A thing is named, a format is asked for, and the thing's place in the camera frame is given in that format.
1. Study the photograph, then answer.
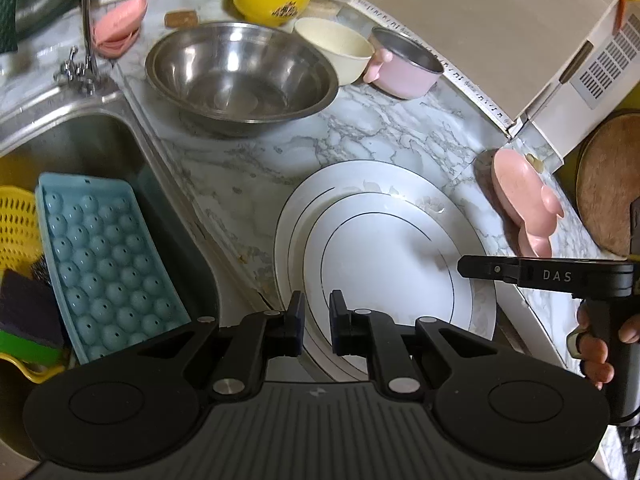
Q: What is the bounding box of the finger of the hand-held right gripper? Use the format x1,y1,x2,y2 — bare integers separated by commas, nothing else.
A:
457,254,522,286

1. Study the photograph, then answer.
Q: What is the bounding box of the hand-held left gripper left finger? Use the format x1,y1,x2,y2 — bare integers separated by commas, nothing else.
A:
129,290,307,403

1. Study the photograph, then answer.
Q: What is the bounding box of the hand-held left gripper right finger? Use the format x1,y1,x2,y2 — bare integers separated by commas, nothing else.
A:
328,290,494,403

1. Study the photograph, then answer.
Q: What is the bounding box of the small white plate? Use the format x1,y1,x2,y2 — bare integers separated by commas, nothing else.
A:
302,192,474,357

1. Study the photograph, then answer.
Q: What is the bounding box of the pink pig-shaped plate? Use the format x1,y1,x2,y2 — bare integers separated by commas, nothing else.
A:
489,148,566,259

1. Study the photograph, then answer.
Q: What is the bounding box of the large white plate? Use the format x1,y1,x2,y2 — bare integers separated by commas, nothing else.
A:
273,160,498,384

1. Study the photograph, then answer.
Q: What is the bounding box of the pink steel pot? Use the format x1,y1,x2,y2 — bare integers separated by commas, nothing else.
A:
362,26,445,100

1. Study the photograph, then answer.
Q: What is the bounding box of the cream bowl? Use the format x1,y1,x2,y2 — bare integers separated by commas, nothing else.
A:
292,17,376,86

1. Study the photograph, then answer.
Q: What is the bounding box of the person's right hand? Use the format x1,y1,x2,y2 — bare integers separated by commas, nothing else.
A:
566,304,640,391

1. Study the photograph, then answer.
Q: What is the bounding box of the round wooden cutting board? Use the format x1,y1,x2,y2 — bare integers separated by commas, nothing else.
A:
574,112,640,259

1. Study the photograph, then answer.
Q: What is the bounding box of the blue ice tray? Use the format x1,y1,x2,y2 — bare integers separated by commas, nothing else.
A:
35,172,194,365

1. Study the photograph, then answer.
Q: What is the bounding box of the white vented appliance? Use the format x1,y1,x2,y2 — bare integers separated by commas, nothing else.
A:
520,0,640,161

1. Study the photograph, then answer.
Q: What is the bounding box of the large stainless steel bowl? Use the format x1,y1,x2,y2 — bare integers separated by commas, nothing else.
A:
144,21,341,139

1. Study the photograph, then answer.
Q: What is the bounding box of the stainless steel sink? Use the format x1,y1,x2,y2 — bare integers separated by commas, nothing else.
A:
0,87,222,467

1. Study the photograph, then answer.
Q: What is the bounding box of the steel wool scrubber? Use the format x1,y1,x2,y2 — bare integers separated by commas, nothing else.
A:
30,255,52,287

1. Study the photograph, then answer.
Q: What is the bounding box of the purple green sponge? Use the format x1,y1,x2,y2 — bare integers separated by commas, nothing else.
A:
0,269,69,367

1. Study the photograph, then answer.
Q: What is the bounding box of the yellow plastic colander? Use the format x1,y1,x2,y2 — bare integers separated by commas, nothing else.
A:
0,185,69,384

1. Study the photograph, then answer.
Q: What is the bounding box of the yellow ceramic bowl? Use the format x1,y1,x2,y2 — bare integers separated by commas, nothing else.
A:
231,0,314,30

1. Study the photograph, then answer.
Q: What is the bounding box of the brown patch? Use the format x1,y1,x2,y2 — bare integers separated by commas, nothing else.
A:
164,9,199,30

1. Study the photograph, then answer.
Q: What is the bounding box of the pink soap dish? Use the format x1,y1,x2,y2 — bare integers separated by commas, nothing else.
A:
92,0,149,59

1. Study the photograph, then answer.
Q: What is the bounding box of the steel faucet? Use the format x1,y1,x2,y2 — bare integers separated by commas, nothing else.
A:
54,0,109,94

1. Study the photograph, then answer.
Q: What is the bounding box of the green woven strap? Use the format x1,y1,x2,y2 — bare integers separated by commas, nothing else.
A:
0,0,27,54

